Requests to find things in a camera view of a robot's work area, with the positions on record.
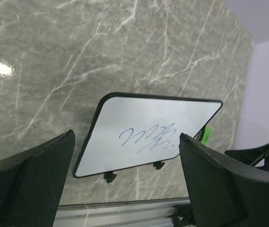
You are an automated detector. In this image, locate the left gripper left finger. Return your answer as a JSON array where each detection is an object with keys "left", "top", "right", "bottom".
[{"left": 0, "top": 130, "right": 75, "bottom": 227}]

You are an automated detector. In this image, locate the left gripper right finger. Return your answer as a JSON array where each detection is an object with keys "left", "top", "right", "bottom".
[{"left": 179, "top": 133, "right": 269, "bottom": 227}]

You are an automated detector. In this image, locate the green whiteboard eraser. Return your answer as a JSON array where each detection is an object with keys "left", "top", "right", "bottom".
[{"left": 201, "top": 126, "right": 212, "bottom": 145}]

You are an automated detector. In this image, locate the small black-framed whiteboard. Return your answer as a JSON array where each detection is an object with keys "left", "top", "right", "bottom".
[{"left": 73, "top": 92, "right": 223, "bottom": 178}]

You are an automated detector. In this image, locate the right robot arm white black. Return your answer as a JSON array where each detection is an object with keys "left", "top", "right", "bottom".
[{"left": 224, "top": 143, "right": 269, "bottom": 172}]

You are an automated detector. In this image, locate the aluminium front rail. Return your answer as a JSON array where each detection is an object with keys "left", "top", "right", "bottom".
[{"left": 53, "top": 197, "right": 194, "bottom": 227}]

